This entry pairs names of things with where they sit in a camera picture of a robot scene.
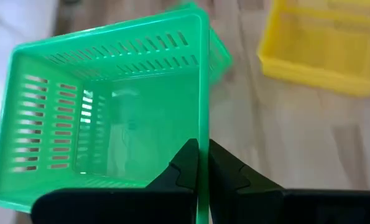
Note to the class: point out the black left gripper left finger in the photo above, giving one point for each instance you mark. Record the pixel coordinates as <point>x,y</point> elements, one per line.
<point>116,205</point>

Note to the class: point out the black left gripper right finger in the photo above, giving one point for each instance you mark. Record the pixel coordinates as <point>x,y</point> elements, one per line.
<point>296,207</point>

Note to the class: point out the green slotted plastic basket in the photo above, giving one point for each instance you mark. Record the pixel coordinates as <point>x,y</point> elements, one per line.
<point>141,124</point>

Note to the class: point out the yellow slotted plastic basket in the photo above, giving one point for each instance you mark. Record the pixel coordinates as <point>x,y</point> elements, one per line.
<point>312,46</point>

